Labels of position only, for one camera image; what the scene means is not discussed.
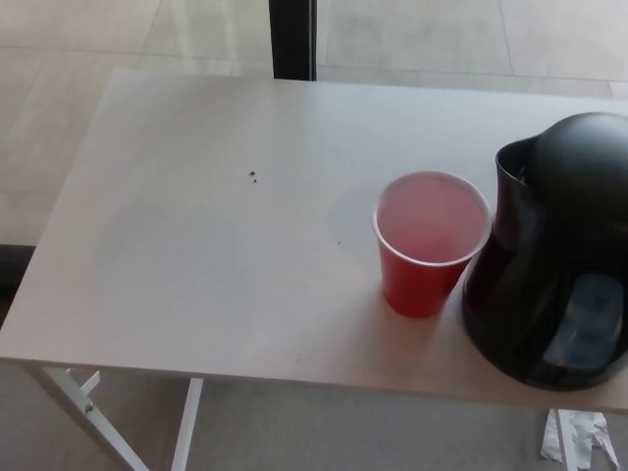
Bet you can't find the white table brace bracket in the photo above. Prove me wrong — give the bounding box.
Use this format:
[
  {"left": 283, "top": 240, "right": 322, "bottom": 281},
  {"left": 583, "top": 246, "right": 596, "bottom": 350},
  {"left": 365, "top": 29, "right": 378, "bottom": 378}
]
[{"left": 68, "top": 370, "right": 102, "bottom": 394}]

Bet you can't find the white straight table leg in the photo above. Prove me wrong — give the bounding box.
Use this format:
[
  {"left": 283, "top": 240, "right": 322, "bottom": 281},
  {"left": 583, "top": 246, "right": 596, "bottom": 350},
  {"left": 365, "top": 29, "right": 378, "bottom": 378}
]
[
  {"left": 556, "top": 407, "right": 581, "bottom": 471},
  {"left": 170, "top": 377, "right": 205, "bottom": 471}
]

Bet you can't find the crumpled white paper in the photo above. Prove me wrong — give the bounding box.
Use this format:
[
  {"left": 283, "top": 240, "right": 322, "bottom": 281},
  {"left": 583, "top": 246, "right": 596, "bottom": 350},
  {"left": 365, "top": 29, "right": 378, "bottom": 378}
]
[{"left": 539, "top": 409, "right": 622, "bottom": 471}]

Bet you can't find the black vertical window post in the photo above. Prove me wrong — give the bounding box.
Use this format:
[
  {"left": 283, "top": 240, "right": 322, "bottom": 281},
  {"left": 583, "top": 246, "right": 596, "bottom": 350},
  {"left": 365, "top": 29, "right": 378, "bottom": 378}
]
[{"left": 268, "top": 0, "right": 319, "bottom": 81}]

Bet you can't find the red plastic cup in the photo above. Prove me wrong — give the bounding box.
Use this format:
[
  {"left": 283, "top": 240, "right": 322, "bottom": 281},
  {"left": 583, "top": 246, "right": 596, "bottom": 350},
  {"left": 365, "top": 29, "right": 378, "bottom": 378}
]
[{"left": 371, "top": 170, "right": 493, "bottom": 319}]

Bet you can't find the white diagonal table leg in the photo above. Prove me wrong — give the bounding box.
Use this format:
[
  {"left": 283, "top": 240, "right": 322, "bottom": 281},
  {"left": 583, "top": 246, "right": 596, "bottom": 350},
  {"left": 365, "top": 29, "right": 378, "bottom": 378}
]
[{"left": 22, "top": 365, "right": 144, "bottom": 471}]

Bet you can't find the black electric kettle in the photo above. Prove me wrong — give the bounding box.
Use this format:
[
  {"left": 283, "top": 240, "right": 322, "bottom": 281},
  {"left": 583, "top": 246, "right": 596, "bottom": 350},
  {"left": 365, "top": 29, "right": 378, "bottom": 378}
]
[{"left": 460, "top": 112, "right": 628, "bottom": 392}]

